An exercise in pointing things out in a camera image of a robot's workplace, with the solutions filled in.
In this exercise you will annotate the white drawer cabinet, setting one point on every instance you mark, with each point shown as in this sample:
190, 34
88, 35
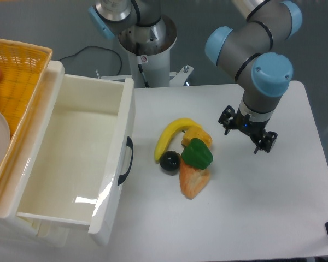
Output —
16, 173

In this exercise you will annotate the orange strawberry slice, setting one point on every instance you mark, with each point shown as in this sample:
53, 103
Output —
192, 180

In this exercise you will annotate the black drawer handle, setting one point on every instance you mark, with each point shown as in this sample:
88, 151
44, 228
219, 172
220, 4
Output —
128, 161

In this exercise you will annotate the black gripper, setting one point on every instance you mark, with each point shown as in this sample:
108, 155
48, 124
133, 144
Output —
231, 120

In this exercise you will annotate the green bell pepper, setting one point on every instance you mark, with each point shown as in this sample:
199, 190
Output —
197, 154

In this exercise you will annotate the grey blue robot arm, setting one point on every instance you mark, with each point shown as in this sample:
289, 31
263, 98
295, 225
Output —
245, 55

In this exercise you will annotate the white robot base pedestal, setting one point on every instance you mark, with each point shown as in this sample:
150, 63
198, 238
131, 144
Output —
149, 55

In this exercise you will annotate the orange yellow bell pepper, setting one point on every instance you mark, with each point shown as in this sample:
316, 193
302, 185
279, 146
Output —
196, 132

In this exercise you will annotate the white open drawer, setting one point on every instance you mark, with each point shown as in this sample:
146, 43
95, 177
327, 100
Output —
74, 179

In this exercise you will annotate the yellow banana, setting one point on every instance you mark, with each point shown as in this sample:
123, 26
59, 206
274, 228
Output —
170, 132

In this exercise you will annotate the orange woven basket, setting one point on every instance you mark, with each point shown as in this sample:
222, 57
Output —
23, 66

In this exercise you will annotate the black round fruit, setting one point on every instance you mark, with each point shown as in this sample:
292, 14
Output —
170, 161

